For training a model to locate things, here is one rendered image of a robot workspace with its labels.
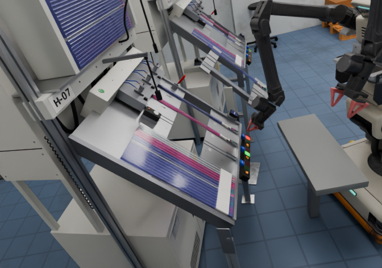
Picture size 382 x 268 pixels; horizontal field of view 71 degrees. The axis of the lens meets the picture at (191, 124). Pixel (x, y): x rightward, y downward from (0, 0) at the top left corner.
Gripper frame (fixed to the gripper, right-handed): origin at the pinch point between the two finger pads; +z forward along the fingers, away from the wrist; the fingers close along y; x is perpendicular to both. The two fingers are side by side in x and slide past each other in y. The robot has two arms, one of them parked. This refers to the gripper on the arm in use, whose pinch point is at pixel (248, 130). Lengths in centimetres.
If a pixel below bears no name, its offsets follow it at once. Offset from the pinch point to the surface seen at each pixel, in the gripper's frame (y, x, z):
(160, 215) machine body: 48, -22, 40
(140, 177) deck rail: 60, -43, 8
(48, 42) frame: 51, -91, -16
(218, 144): 17.8, -13.6, 6.6
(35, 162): 60, -80, 30
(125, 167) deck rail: 60, -49, 7
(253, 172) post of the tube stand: -41, 47, 55
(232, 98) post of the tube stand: -37.2, -8.8, 6.9
